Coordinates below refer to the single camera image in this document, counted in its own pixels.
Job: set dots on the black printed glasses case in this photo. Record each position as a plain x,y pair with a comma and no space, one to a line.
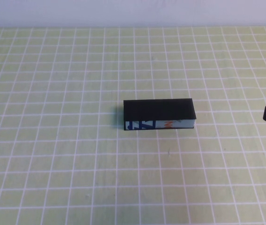
158,109

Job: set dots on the green checked tablecloth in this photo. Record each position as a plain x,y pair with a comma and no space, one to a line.
53,175

